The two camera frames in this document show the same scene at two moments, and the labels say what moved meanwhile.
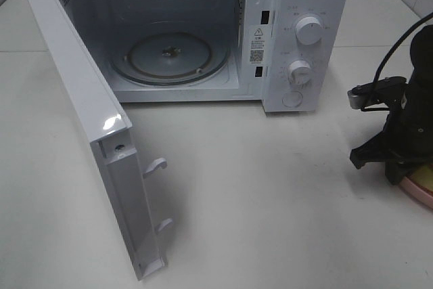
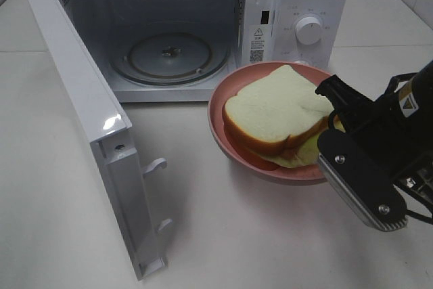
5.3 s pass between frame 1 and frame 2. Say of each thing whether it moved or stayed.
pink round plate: moved
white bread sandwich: moved
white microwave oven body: stayed
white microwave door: stayed
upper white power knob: stayed
